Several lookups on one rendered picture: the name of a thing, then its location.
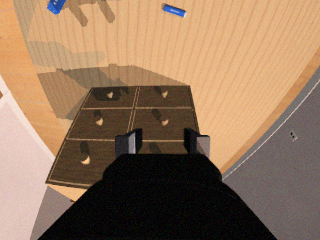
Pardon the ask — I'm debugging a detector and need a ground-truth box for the brown wooden drawer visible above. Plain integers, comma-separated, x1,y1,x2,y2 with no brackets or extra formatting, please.
67,110,132,141
82,87,137,109
137,144,188,154
49,142,115,186
132,110,196,142
136,87,192,108

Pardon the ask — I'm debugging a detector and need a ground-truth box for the brown wooden chest of drawers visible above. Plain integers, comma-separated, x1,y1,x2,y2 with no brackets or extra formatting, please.
45,85,200,201

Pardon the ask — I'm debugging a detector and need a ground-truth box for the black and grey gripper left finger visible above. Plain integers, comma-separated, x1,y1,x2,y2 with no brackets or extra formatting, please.
115,128,142,158

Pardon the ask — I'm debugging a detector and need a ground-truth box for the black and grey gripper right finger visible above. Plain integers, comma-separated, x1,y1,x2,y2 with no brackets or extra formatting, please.
184,128,210,160

